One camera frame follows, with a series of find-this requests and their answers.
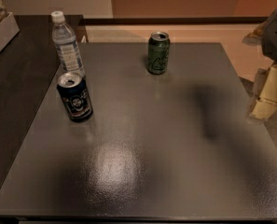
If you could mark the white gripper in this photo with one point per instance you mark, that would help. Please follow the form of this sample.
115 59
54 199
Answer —
276 34

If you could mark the green soda can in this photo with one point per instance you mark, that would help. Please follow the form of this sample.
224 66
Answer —
158 52

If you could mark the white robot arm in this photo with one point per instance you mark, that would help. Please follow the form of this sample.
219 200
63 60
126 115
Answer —
269 40

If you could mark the dark blue soda can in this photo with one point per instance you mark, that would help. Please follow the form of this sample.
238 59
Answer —
75 97

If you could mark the clear plastic water bottle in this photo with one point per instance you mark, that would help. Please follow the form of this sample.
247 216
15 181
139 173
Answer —
64 39

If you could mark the white box at left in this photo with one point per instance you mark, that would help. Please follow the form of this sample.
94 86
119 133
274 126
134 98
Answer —
8 29

